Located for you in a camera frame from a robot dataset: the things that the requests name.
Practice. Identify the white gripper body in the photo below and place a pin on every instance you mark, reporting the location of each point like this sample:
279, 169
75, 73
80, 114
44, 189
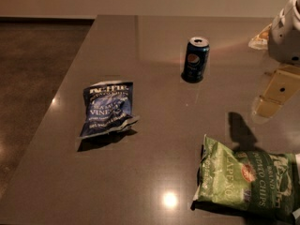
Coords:
285, 37

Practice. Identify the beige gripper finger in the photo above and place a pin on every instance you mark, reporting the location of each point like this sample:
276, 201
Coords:
283, 85

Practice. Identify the blue pepsi can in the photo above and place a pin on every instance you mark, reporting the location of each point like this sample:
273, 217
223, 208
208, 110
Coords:
196, 58

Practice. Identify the brown snack package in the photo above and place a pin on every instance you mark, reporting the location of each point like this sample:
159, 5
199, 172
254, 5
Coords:
260, 41

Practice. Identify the green jalapeno chip bag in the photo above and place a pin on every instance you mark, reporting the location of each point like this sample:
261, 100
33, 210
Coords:
250, 182

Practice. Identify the blue chip bag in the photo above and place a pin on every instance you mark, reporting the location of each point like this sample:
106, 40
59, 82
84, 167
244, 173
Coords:
108, 108

